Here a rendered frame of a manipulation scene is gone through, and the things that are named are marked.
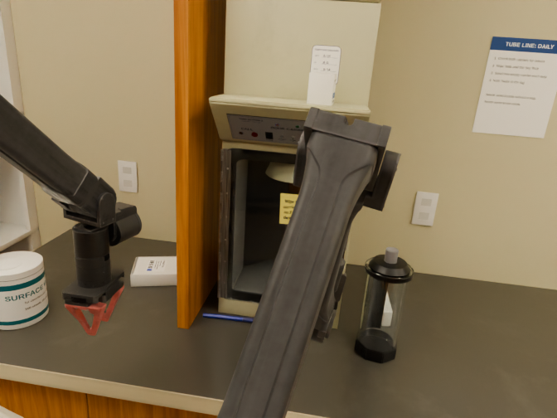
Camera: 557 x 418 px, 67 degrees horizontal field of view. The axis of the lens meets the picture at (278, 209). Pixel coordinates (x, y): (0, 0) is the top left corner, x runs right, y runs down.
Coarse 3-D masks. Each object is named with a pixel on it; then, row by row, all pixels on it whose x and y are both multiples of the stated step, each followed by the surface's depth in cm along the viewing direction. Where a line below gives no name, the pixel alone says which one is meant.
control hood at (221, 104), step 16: (224, 96) 86; (240, 96) 89; (256, 96) 92; (224, 112) 86; (240, 112) 85; (256, 112) 84; (272, 112) 84; (288, 112) 83; (304, 112) 82; (336, 112) 81; (352, 112) 80; (368, 112) 80; (224, 128) 91; (288, 144) 93
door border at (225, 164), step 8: (224, 152) 97; (224, 160) 98; (224, 168) 99; (224, 176) 99; (224, 184) 100; (224, 192) 101; (224, 200) 101; (224, 208) 102; (224, 216) 102; (224, 224) 103; (224, 232) 104; (224, 240) 104; (224, 248) 105; (224, 256) 106; (224, 264) 107; (224, 272) 107; (224, 280) 108; (224, 288) 109; (224, 296) 110
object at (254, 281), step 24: (240, 168) 98; (264, 168) 97; (288, 168) 96; (240, 192) 100; (264, 192) 99; (288, 192) 98; (240, 216) 102; (264, 216) 101; (240, 240) 104; (264, 240) 103; (240, 264) 106; (264, 264) 105; (240, 288) 108
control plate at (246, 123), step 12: (228, 120) 88; (240, 120) 87; (252, 120) 87; (264, 120) 86; (276, 120) 86; (288, 120) 85; (300, 120) 84; (252, 132) 90; (264, 132) 90; (276, 132) 89; (288, 132) 89; (300, 132) 88
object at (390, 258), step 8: (392, 248) 94; (376, 256) 96; (384, 256) 97; (392, 256) 93; (376, 264) 93; (384, 264) 93; (392, 264) 93; (400, 264) 93; (384, 272) 91; (392, 272) 91; (400, 272) 91; (408, 272) 92
